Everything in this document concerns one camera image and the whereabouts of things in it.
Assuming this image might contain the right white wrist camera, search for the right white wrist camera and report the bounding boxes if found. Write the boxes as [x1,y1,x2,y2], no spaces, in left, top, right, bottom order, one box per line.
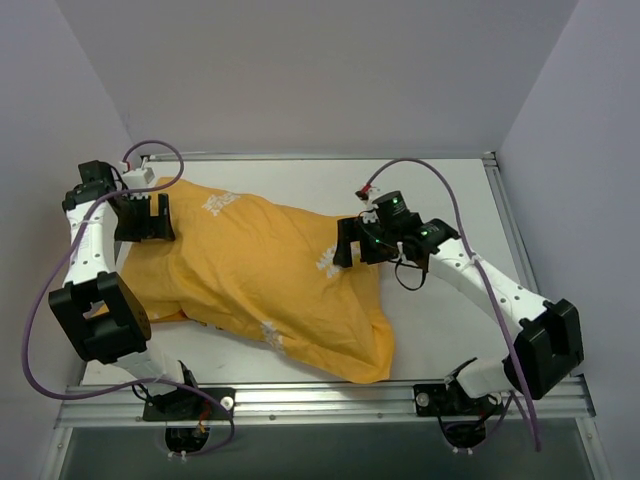
[355,185,381,224]

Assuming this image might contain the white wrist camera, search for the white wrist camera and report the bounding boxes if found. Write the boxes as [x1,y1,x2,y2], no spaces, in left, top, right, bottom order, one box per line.
[122,168,155,190]
[355,185,381,224]

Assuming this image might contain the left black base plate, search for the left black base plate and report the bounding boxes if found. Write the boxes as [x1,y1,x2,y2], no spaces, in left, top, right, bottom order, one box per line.
[142,387,236,422]

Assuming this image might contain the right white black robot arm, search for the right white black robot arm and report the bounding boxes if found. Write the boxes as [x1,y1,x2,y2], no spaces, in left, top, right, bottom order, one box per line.
[333,191,584,413]

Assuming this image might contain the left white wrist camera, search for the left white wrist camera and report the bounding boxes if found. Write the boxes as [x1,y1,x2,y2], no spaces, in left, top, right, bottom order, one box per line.
[122,168,155,190]

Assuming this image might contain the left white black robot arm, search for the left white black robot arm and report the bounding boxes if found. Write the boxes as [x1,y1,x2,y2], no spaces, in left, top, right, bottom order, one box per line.
[48,160,202,419]

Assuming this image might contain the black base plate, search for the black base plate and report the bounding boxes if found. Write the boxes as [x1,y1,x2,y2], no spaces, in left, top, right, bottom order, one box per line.
[413,381,504,417]
[142,387,236,422]

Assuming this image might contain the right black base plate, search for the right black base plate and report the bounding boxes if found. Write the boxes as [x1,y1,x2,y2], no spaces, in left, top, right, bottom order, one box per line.
[413,381,504,417]

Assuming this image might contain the aluminium front rail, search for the aluminium front rail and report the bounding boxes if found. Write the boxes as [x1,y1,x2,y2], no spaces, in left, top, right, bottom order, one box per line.
[55,377,595,428]

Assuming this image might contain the orange Mickey Mouse pillowcase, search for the orange Mickey Mouse pillowcase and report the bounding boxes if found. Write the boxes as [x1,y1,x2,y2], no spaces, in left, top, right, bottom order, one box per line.
[120,180,395,384]

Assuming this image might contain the thin black cable loop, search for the thin black cable loop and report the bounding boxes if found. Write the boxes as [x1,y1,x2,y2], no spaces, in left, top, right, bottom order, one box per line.
[393,249,431,292]

